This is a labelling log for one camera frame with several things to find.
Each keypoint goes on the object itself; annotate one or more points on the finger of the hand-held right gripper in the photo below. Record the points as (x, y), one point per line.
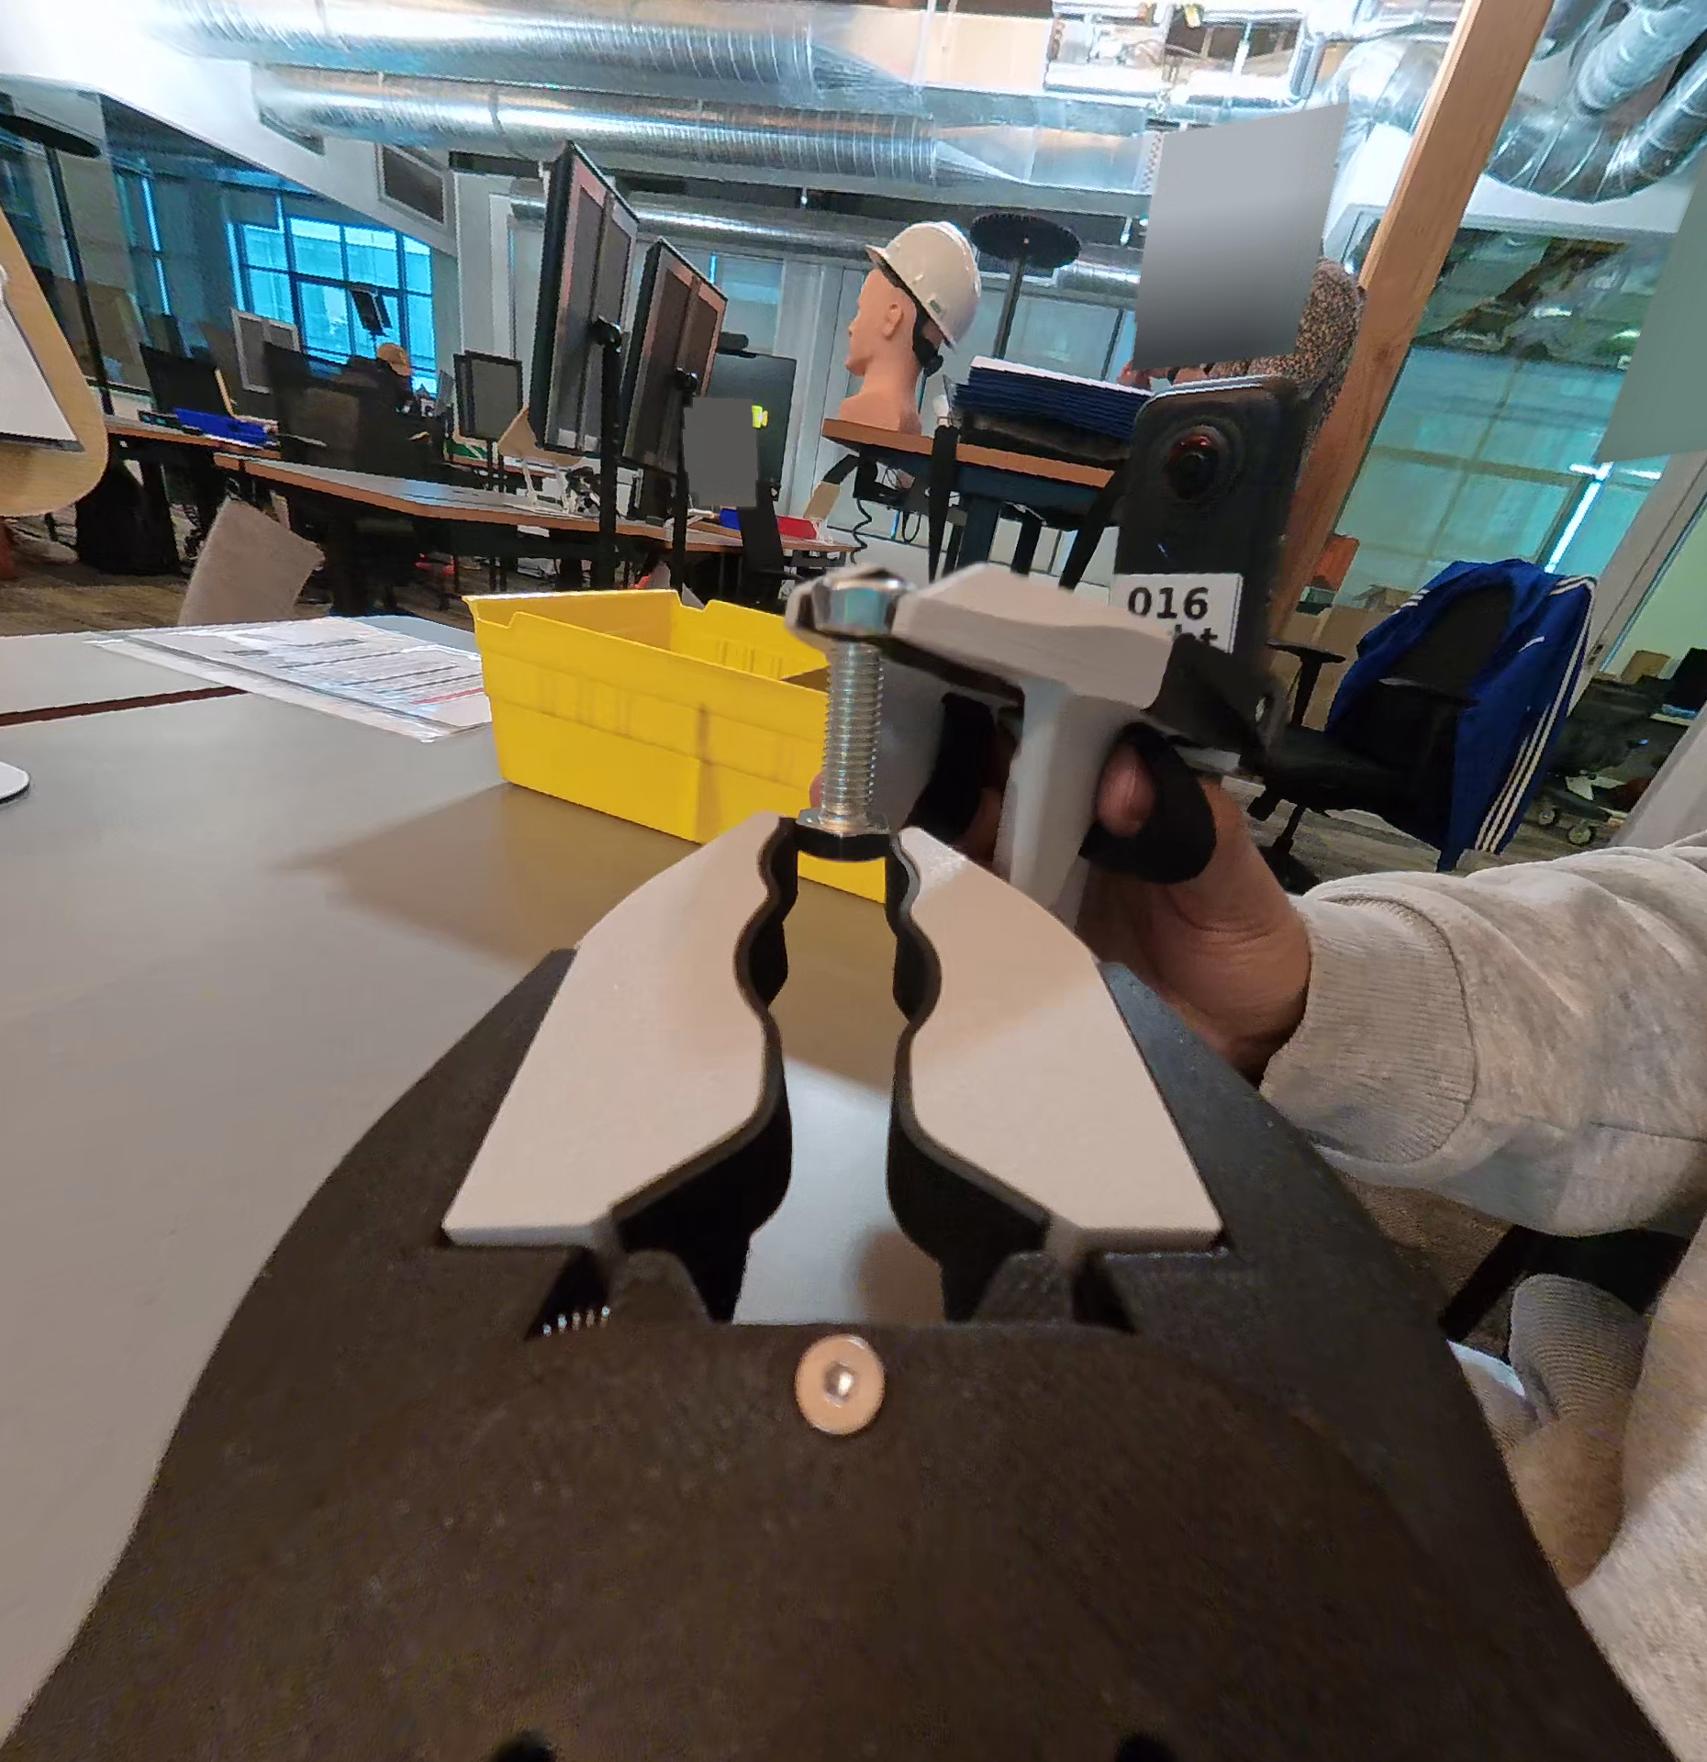
(808, 610)
(1032, 635)

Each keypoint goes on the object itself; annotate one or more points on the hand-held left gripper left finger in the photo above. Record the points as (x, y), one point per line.
(619, 1060)

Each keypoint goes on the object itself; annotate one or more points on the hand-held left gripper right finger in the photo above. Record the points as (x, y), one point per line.
(1053, 1060)

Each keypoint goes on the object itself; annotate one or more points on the steel hex bolt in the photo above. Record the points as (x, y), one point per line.
(857, 715)

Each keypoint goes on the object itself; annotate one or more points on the person's right forearm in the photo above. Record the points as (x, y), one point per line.
(1486, 1020)

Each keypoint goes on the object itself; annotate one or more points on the long wooden office desk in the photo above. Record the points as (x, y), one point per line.
(427, 498)

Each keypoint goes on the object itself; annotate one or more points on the grey desk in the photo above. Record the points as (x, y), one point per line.
(220, 992)

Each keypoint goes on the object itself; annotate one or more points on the person's right hand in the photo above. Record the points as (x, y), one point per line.
(1198, 950)

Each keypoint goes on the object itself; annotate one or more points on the wooden top table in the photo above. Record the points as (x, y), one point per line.
(907, 444)

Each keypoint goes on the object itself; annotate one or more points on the stack of blue panels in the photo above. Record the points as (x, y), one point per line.
(1046, 392)

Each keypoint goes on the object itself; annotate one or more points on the yellow plastic bin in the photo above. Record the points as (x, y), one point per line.
(591, 715)

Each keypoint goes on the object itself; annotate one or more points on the mannequin head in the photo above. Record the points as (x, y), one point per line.
(887, 366)

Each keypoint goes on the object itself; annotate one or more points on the black office chair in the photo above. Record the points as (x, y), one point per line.
(1316, 759)

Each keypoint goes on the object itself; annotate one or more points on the tall black monitor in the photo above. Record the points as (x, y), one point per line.
(579, 304)
(668, 359)

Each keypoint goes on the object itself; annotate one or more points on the blue striped jacket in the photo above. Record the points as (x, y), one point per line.
(1460, 689)

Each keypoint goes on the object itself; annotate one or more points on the black floor lamp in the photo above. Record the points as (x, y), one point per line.
(50, 134)
(1024, 237)

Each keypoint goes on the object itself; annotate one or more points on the white hard hat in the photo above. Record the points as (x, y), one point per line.
(930, 275)

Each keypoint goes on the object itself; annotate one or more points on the small black monitor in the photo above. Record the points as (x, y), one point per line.
(486, 396)

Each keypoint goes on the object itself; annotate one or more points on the laminated paper sheet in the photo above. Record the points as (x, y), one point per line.
(332, 669)

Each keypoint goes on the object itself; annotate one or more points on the grey cardboard sheet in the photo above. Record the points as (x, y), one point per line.
(247, 565)

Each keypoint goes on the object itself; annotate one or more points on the wood and white document stand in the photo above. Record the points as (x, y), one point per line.
(69, 475)

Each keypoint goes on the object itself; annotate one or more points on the person's grey sweatshirt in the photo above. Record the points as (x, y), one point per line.
(1665, 1515)

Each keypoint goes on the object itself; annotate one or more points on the printed instruction sheet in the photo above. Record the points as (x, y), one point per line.
(14, 399)

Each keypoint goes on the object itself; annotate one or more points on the wooden post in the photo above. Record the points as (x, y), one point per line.
(1417, 234)

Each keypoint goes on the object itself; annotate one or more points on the silver ventilation duct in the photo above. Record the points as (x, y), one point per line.
(659, 125)
(1610, 96)

